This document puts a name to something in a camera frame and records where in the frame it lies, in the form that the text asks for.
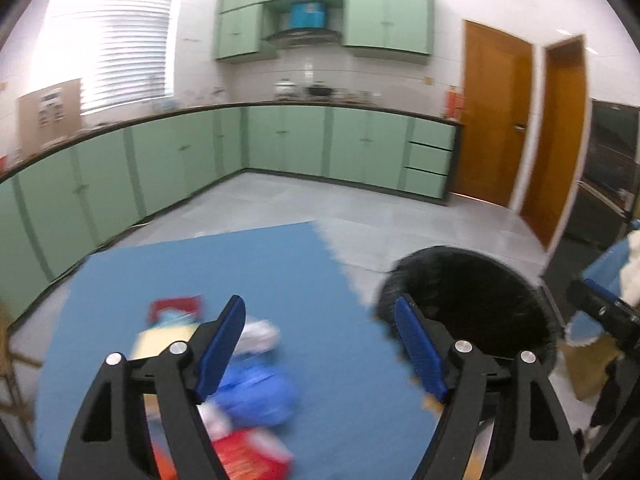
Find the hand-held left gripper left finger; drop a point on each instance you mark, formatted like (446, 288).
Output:
(222, 345)

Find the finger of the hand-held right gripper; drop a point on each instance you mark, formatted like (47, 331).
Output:
(605, 312)
(617, 390)

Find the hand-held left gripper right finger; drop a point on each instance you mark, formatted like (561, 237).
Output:
(420, 350)

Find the white tissue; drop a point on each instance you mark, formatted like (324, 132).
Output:
(260, 335)

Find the teal packet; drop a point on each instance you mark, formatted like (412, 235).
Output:
(177, 317)

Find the blue plastic bag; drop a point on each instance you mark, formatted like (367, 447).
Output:
(260, 390)

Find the red snack packet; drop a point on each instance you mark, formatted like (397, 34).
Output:
(175, 304)

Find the black trash bin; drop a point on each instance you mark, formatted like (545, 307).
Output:
(475, 290)

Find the red paper cup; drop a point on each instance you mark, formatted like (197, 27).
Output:
(250, 452)

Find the brown cardboard board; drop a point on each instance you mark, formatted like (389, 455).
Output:
(590, 365)

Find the blue foam piece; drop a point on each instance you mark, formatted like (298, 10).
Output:
(607, 265)

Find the blue foam mat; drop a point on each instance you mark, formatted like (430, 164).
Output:
(250, 270)

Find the dark glass cabinet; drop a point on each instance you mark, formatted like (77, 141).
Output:
(605, 170)

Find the green drawer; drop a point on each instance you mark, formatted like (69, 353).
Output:
(432, 134)
(425, 182)
(429, 159)

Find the open wooden door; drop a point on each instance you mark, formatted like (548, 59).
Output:
(560, 140)

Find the green base cabinets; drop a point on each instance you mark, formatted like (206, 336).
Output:
(165, 160)

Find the wooden chair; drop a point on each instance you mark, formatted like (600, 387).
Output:
(10, 365)

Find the closed wooden door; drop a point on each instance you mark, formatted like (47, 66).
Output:
(492, 110)

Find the white cooking pot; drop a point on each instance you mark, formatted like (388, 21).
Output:
(285, 89)

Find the black wok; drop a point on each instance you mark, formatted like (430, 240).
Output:
(319, 91)

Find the cardboard box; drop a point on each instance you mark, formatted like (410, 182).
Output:
(50, 115)

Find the range hood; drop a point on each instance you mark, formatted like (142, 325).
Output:
(300, 36)

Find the white window blind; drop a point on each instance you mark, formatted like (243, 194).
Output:
(115, 45)

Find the blue box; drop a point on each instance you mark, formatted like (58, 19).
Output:
(307, 15)

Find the green wall cabinets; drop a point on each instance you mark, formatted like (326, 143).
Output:
(385, 20)

